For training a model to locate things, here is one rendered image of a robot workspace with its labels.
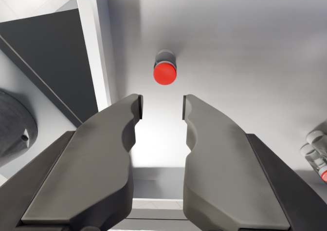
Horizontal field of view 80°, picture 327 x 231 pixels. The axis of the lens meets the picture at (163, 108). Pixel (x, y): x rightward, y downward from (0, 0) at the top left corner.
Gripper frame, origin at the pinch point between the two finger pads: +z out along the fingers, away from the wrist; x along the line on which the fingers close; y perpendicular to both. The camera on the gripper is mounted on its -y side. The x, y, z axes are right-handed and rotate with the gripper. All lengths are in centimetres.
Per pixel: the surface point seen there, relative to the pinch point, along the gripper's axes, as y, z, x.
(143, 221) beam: 99, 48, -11
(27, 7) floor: 1, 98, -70
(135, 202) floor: 158, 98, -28
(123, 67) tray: 1.6, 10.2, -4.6
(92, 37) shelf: -1.5, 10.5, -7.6
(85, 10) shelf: -4.0, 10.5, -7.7
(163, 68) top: 0.1, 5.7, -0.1
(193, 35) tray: -1.8, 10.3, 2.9
